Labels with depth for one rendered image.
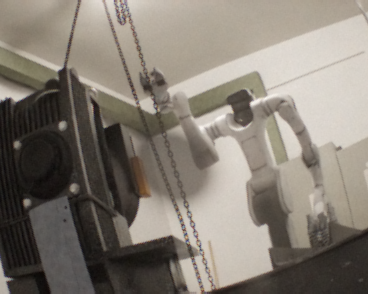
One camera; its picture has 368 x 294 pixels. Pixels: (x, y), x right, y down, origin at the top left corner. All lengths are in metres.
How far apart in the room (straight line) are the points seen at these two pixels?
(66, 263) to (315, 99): 3.76
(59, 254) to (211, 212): 3.65
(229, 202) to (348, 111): 1.40
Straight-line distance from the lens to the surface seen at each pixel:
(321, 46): 5.37
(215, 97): 5.44
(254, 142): 2.91
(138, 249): 1.94
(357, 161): 4.79
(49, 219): 1.86
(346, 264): 1.64
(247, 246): 5.22
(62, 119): 2.13
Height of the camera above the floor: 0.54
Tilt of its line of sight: 18 degrees up
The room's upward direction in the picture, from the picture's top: 15 degrees counter-clockwise
